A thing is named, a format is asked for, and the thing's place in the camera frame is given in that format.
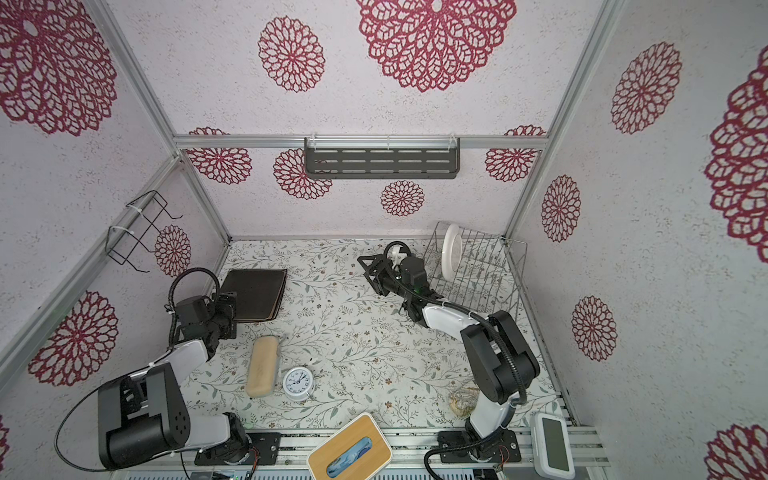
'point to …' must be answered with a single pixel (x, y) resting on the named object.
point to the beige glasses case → (263, 366)
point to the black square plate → (259, 292)
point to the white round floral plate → (452, 252)
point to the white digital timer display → (552, 457)
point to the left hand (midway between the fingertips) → (239, 306)
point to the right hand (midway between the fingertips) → (359, 260)
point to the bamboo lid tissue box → (356, 451)
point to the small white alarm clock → (297, 383)
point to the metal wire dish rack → (491, 273)
